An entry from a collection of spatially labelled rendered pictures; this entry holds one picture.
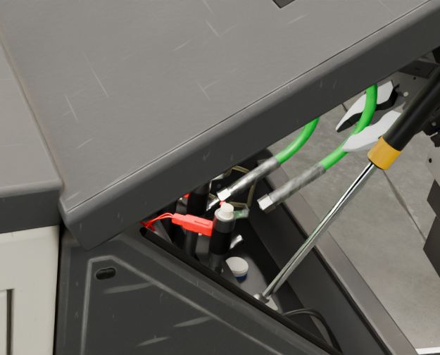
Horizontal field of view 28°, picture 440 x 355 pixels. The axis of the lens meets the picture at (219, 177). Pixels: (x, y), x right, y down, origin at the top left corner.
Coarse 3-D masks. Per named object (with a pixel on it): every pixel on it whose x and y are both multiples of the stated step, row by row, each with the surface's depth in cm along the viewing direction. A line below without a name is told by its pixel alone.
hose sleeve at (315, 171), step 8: (312, 168) 113; (320, 168) 113; (296, 176) 113; (304, 176) 113; (312, 176) 113; (288, 184) 113; (296, 184) 113; (304, 184) 113; (272, 192) 113; (280, 192) 113; (288, 192) 113; (272, 200) 113; (280, 200) 113
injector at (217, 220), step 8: (216, 216) 111; (216, 224) 112; (224, 224) 111; (232, 224) 112; (216, 232) 112; (224, 232) 112; (232, 232) 113; (216, 240) 113; (224, 240) 113; (232, 240) 116; (240, 240) 115; (216, 248) 114; (224, 248) 114; (232, 248) 115; (216, 256) 115; (224, 256) 115; (208, 264) 117; (216, 264) 116; (216, 272) 117
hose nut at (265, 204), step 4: (264, 196) 114; (260, 200) 113; (264, 200) 113; (268, 200) 113; (260, 204) 113; (264, 204) 113; (268, 204) 113; (272, 204) 113; (260, 208) 113; (264, 208) 113; (268, 208) 113; (272, 208) 113; (268, 212) 113
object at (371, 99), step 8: (368, 88) 108; (376, 88) 108; (368, 96) 109; (376, 96) 109; (368, 104) 109; (376, 104) 110; (368, 112) 110; (360, 120) 111; (368, 120) 111; (360, 128) 111; (336, 152) 113; (344, 152) 113; (328, 160) 113; (336, 160) 113; (328, 168) 113
